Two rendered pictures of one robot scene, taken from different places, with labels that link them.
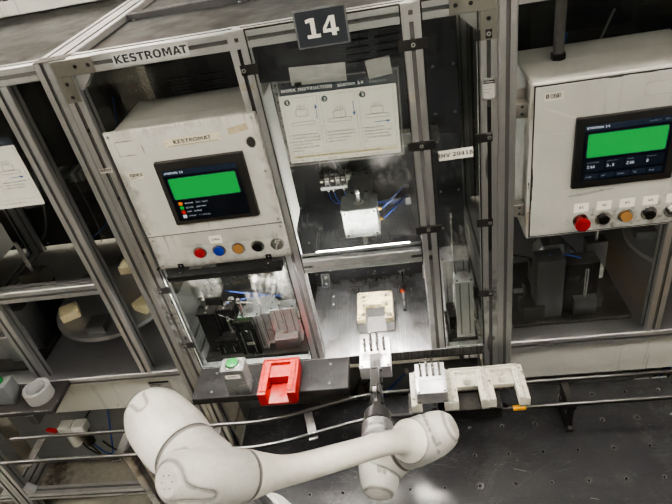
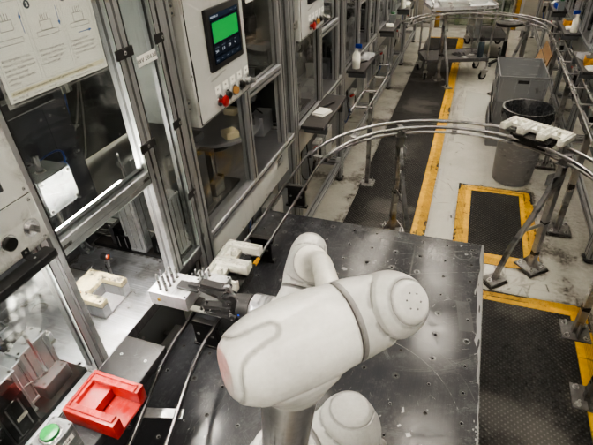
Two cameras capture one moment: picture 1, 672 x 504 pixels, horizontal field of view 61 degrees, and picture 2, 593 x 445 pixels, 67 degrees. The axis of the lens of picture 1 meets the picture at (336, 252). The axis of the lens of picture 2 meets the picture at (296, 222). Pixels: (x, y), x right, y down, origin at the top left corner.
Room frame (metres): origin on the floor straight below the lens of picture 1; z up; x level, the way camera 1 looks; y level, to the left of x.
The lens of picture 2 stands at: (0.67, 0.85, 1.98)
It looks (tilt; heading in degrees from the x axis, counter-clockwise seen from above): 35 degrees down; 282
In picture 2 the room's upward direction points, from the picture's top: 3 degrees counter-clockwise
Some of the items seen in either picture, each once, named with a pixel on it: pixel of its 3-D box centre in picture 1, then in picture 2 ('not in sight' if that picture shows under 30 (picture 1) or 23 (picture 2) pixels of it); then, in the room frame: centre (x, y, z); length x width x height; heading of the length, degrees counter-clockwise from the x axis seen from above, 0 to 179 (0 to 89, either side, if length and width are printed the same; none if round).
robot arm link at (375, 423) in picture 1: (377, 432); (261, 309); (0.97, -0.01, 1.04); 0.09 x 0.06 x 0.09; 81
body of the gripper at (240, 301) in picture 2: (377, 410); (237, 304); (1.04, -0.03, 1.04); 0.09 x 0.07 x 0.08; 171
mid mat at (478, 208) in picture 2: not in sight; (494, 221); (-0.19, -2.06, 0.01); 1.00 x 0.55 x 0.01; 81
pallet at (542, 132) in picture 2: not in sight; (535, 134); (-0.19, -1.73, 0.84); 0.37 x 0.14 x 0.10; 139
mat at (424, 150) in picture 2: not in sight; (426, 96); (0.17, -4.61, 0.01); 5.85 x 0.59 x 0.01; 81
